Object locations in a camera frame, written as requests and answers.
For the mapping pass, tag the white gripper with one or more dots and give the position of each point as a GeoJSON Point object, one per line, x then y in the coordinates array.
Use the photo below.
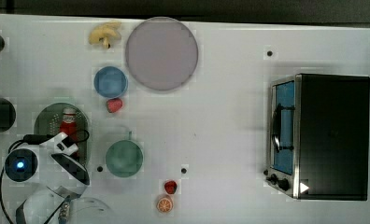
{"type": "Point", "coordinates": [62, 143]}

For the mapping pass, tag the red plush ketchup bottle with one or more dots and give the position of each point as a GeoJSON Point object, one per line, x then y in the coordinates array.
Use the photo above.
{"type": "Point", "coordinates": [69, 127]}

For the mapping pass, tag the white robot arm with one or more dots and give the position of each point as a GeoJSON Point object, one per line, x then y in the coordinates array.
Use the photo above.
{"type": "Point", "coordinates": [45, 163]}

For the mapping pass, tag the grey-green oval strainer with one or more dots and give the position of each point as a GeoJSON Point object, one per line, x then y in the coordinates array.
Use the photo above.
{"type": "Point", "coordinates": [49, 120]}

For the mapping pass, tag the teal green mug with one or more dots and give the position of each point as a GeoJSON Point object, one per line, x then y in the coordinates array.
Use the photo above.
{"type": "Point", "coordinates": [124, 158]}

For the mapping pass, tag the plush strawberry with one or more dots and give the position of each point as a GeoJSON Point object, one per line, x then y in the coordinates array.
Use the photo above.
{"type": "Point", "coordinates": [114, 105]}

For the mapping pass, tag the blue bowl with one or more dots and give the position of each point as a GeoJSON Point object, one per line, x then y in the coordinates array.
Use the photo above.
{"type": "Point", "coordinates": [110, 82]}

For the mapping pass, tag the small red toy fruit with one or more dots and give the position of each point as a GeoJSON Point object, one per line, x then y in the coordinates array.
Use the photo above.
{"type": "Point", "coordinates": [170, 187]}

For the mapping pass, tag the toy orange slice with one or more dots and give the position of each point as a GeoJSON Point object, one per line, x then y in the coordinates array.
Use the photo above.
{"type": "Point", "coordinates": [164, 204]}

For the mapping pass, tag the yellow plush banana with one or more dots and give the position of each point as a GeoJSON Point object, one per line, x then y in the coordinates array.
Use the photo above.
{"type": "Point", "coordinates": [105, 33]}

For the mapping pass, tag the lilac round plate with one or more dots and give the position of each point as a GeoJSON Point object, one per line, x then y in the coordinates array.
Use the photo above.
{"type": "Point", "coordinates": [161, 53]}

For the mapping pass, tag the silver black toaster oven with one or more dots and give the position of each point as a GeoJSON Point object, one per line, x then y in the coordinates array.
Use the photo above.
{"type": "Point", "coordinates": [318, 137]}

